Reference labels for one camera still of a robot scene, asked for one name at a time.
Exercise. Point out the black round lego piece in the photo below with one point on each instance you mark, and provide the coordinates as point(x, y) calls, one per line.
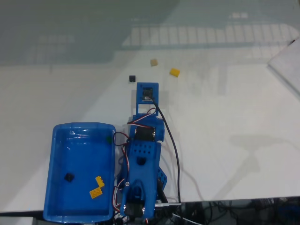
point(69, 177)

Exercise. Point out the black square lego brick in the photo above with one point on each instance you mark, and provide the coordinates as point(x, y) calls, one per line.
point(132, 78)

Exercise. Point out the white plug connector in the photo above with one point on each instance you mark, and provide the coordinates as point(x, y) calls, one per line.
point(168, 204)

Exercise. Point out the yellow flat lego brick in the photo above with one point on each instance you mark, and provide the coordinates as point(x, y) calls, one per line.
point(96, 193)

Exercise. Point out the white paper sheet stack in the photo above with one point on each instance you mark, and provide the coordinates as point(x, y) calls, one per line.
point(287, 63)

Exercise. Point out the tan lego brick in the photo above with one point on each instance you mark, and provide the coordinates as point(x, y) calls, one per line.
point(154, 62)

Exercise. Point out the green lego piece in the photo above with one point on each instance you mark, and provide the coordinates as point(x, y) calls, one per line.
point(108, 139)

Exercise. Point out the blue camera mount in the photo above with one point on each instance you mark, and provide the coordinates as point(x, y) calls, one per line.
point(153, 93)

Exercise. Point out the blue plastic bin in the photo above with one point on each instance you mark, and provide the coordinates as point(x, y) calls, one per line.
point(79, 159)

